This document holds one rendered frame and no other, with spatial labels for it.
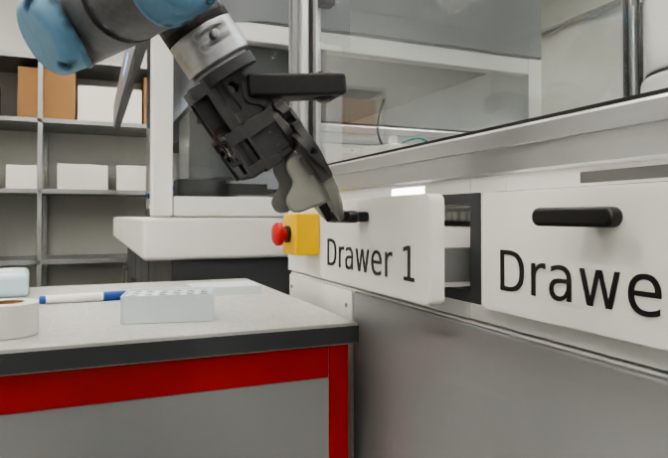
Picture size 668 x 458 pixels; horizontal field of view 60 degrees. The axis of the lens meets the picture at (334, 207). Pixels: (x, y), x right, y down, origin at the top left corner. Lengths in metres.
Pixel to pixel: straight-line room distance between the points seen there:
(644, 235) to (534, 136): 0.15
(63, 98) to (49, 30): 3.84
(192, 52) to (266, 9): 0.95
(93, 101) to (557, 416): 4.07
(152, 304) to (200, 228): 0.63
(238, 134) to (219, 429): 0.39
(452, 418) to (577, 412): 0.18
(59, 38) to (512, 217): 0.42
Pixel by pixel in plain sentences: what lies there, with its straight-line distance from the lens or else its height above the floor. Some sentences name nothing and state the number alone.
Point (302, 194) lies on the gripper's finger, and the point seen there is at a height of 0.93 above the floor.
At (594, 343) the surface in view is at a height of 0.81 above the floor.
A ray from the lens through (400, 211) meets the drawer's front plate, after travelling 0.62.
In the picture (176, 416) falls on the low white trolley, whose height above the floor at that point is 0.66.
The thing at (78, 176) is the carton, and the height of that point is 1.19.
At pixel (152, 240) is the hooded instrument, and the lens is 1.43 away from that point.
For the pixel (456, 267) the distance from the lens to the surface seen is 0.61.
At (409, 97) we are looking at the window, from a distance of 0.77.
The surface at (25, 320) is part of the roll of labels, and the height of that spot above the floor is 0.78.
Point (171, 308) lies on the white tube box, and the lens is 0.83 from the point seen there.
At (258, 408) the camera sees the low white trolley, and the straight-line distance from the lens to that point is 0.81.
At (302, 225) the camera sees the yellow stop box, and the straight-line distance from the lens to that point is 0.98.
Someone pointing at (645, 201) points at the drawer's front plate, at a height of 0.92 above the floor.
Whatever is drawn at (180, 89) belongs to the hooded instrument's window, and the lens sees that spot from 1.49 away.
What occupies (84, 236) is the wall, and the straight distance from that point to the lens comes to 4.79.
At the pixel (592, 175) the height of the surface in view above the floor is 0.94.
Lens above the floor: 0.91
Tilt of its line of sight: 1 degrees up
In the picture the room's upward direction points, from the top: straight up
